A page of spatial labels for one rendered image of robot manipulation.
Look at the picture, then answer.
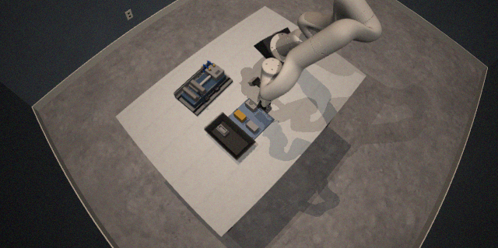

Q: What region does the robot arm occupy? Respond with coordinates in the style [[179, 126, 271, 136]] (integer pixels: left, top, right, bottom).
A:
[[248, 0, 382, 100]]

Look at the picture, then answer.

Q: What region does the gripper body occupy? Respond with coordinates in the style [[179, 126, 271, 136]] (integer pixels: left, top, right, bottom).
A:
[[258, 91, 272, 107]]

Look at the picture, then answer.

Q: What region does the orange rectangular block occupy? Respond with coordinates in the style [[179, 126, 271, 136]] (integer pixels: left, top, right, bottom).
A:
[[234, 110, 247, 123]]

